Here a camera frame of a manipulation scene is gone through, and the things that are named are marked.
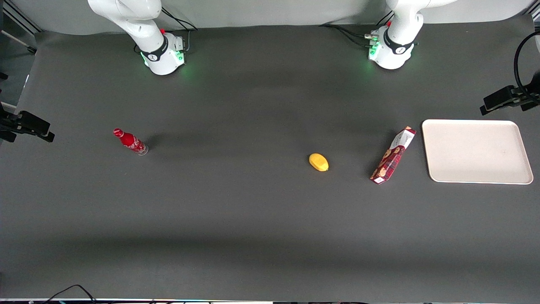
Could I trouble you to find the red tartan cookie box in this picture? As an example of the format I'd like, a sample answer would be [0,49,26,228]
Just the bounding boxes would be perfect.
[370,126,417,185]

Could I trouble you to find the cream rectangular tray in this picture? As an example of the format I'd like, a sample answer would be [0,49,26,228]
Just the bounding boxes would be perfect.
[422,119,534,185]

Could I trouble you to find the yellow lemon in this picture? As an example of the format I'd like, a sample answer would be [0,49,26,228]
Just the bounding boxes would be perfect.
[308,153,329,172]

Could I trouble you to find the red cola bottle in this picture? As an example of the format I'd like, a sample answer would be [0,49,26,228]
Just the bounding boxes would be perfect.
[113,128,149,156]

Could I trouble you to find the black arm base cables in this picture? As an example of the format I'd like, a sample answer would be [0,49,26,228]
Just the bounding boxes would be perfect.
[319,11,395,49]
[162,8,199,52]

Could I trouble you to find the thin black cable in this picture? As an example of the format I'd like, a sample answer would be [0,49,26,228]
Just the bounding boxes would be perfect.
[42,284,98,304]

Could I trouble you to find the black clamp mount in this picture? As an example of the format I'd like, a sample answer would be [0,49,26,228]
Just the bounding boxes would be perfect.
[480,84,540,116]
[0,106,55,143]

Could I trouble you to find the black looped cable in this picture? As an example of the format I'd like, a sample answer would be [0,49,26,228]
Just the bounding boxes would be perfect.
[513,30,540,104]

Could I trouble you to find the aluminium frame profile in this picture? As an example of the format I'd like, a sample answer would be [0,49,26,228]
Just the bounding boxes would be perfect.
[0,0,44,54]

